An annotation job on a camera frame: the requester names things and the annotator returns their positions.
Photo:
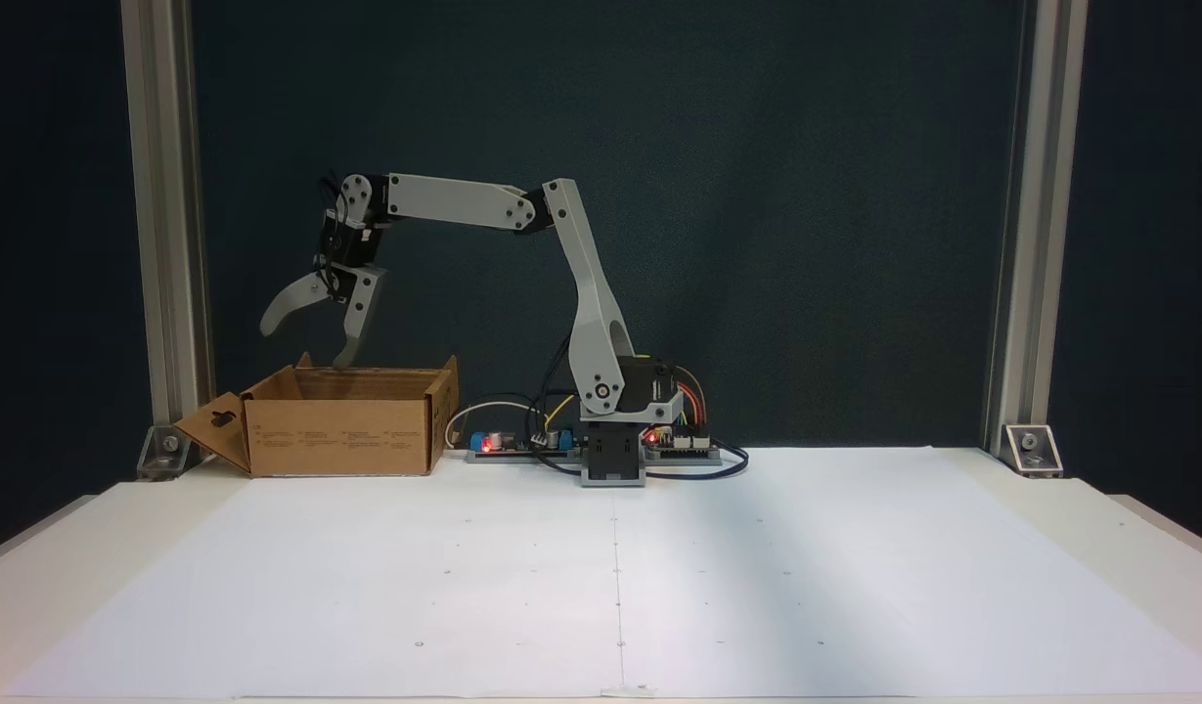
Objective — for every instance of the grey curved moving gripper finger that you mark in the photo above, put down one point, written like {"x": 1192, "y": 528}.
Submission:
{"x": 292, "y": 296}

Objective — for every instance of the circuit board with blue parts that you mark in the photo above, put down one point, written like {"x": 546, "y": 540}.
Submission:
{"x": 508, "y": 445}

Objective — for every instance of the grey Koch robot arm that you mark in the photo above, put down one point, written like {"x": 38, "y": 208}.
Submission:
{"x": 586, "y": 293}

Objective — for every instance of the aluminium frame post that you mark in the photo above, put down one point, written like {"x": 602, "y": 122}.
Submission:
{"x": 1036, "y": 196}
{"x": 165, "y": 196}

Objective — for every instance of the brown cardboard box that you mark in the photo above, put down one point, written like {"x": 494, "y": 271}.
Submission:
{"x": 336, "y": 435}

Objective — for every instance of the metal corner bracket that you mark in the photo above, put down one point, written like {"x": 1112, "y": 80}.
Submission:
{"x": 165, "y": 452}
{"x": 1033, "y": 448}

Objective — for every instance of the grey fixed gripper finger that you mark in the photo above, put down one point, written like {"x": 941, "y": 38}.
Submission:
{"x": 358, "y": 332}

